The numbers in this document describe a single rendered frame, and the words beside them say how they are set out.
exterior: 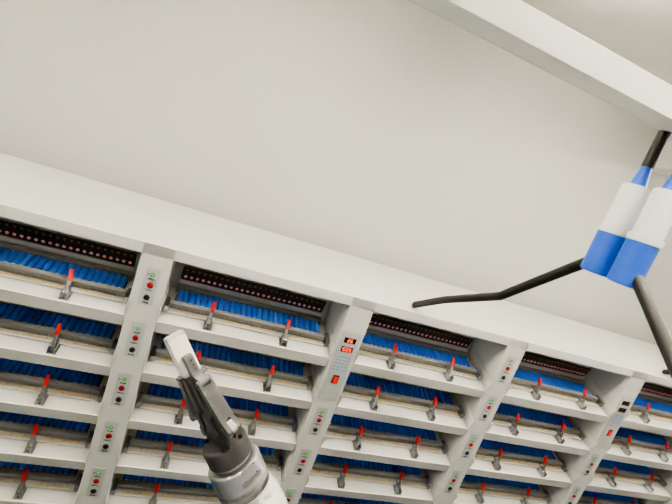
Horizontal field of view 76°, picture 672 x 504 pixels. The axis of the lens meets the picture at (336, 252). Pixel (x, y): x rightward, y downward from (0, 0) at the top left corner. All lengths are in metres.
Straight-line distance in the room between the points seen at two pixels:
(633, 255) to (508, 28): 0.51
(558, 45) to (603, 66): 0.10
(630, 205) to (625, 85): 0.26
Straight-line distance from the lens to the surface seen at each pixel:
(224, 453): 0.77
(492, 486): 2.44
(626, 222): 1.09
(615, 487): 2.82
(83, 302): 1.54
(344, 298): 1.50
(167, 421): 1.71
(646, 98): 1.00
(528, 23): 0.84
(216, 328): 1.53
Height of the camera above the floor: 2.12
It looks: 12 degrees down
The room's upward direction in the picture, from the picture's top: 20 degrees clockwise
